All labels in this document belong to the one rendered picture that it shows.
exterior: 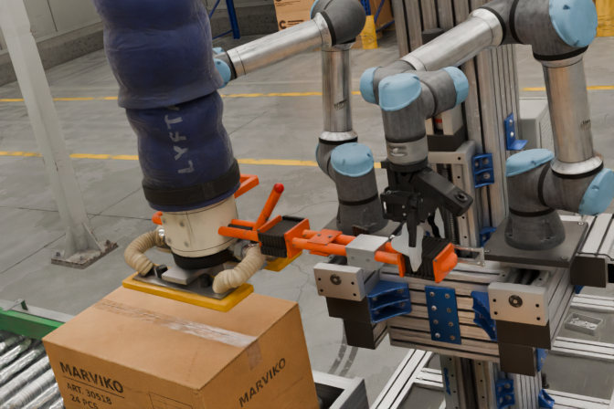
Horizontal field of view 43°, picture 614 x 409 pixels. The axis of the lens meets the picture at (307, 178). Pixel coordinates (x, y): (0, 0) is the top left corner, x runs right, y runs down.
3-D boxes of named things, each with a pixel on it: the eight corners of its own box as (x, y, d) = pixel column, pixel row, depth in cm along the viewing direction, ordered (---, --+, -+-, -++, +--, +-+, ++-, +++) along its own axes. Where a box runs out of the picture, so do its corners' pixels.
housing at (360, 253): (346, 267, 157) (343, 246, 156) (364, 251, 162) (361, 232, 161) (375, 272, 153) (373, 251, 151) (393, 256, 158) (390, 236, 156)
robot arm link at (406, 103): (431, 72, 137) (398, 86, 132) (438, 131, 141) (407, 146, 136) (399, 69, 143) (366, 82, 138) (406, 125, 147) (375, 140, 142)
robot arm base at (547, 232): (513, 222, 209) (510, 188, 205) (571, 225, 201) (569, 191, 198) (496, 247, 197) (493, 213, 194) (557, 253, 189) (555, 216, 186)
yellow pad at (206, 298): (122, 288, 188) (117, 269, 186) (152, 268, 195) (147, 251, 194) (226, 313, 168) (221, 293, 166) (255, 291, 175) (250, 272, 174)
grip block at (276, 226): (259, 255, 169) (253, 231, 167) (285, 235, 176) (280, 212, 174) (289, 260, 164) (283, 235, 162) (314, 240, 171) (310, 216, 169)
